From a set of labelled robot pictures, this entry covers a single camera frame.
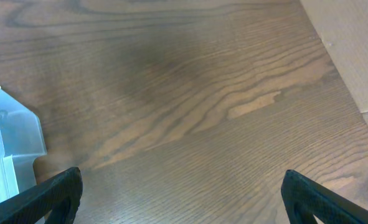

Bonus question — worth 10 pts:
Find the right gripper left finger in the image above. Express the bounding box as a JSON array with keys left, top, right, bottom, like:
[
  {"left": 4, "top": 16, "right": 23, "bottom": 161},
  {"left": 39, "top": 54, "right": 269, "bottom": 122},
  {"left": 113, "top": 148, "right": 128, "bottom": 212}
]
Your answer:
[{"left": 0, "top": 167, "right": 83, "bottom": 224}]

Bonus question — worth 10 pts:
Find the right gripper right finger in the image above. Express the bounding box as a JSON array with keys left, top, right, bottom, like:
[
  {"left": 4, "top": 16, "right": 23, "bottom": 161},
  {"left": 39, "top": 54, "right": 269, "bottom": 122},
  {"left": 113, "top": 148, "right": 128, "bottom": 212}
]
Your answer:
[{"left": 281, "top": 170, "right": 368, "bottom": 224}]

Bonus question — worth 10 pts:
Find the clear plastic storage bin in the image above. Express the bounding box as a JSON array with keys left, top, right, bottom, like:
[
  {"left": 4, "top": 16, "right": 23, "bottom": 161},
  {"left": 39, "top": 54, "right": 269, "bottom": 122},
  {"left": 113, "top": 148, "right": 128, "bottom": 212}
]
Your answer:
[{"left": 0, "top": 87, "right": 47, "bottom": 203}]

